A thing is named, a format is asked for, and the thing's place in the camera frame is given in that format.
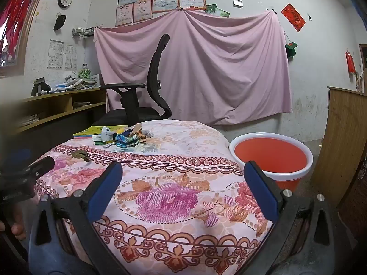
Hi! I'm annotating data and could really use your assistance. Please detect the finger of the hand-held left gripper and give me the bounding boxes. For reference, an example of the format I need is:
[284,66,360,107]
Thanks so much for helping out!
[27,156,56,178]

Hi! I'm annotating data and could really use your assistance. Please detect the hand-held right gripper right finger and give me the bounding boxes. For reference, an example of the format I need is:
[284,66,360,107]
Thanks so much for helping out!
[243,161,336,275]

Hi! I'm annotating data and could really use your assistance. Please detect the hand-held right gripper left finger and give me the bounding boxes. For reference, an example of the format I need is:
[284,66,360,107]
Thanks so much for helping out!
[29,161,129,275]

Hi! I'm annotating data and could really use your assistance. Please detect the red plastic bucket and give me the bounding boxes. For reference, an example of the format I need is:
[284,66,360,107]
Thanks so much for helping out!
[229,132,314,192]

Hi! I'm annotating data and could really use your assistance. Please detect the brown dried peel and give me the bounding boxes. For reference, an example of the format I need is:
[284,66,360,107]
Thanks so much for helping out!
[72,150,92,161]

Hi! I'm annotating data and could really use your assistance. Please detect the green and white carton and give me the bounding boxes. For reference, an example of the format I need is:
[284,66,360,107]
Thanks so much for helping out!
[92,135,115,147]

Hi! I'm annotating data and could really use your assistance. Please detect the blue foil wrapper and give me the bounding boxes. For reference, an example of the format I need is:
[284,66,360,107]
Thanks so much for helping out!
[115,133,141,147]

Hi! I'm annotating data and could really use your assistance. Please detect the white wrapper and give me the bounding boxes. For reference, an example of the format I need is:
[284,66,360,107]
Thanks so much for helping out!
[101,126,115,142]

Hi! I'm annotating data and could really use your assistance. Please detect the orange wrapper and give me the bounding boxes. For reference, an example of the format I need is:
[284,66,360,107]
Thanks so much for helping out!
[130,123,144,141]

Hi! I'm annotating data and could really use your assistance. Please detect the person's left hand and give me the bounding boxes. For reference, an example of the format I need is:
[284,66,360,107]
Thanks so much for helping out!
[0,202,28,240]

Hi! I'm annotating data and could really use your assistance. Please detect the thick stack of shelf papers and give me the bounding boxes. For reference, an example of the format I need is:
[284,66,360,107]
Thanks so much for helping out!
[20,114,40,127]

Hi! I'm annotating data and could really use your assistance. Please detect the yellow book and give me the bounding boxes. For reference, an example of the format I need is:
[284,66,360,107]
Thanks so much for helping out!
[73,125,128,137]

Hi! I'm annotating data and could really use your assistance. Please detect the wooden desk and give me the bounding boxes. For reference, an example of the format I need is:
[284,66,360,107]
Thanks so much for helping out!
[0,87,107,138]

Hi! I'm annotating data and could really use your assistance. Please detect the pink floral blanket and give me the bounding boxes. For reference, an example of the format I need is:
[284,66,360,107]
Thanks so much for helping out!
[34,119,276,275]

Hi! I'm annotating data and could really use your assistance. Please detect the black tripod stand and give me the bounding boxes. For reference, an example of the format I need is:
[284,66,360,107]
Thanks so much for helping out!
[31,77,52,96]

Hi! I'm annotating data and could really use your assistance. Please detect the pile of papers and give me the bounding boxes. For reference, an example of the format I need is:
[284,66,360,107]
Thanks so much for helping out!
[52,70,101,94]

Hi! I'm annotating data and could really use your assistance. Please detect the wooden board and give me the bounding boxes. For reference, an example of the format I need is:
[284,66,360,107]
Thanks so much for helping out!
[310,86,367,207]

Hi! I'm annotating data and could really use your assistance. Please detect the black office chair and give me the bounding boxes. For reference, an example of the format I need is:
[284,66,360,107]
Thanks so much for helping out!
[92,34,172,127]

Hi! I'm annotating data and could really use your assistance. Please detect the wooden framed window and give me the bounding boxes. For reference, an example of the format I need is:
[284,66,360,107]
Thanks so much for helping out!
[0,0,55,78]

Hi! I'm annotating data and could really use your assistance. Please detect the pink hanging cloth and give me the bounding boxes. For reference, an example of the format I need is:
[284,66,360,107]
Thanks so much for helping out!
[94,9,292,126]

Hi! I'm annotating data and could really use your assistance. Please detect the green hanging ornament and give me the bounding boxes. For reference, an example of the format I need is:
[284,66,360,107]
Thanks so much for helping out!
[285,42,298,58]

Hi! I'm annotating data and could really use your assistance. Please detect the black cap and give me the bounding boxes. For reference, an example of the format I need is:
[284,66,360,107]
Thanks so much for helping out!
[53,13,67,31]

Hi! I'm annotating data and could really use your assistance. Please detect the red window decorations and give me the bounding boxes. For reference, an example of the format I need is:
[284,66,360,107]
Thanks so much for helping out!
[0,0,32,61]

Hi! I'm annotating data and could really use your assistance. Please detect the red hanging ornament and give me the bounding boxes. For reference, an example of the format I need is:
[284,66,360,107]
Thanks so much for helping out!
[345,50,356,74]

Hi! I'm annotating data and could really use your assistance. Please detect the red paper envelope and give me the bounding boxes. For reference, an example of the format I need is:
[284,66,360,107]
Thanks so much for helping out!
[281,3,306,32]

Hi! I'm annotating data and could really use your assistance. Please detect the small printed wall sheet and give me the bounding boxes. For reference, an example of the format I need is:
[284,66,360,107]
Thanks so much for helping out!
[64,45,77,70]

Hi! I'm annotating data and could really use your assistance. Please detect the large printed wall sheet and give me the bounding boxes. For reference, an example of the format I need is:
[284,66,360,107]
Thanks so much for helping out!
[47,39,64,69]

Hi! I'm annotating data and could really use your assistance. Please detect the wire wall rack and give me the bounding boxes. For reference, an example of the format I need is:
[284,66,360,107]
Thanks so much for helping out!
[71,26,95,39]

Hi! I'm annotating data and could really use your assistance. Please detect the group of wall certificates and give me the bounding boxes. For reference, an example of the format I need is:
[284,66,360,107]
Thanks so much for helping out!
[115,0,222,27]

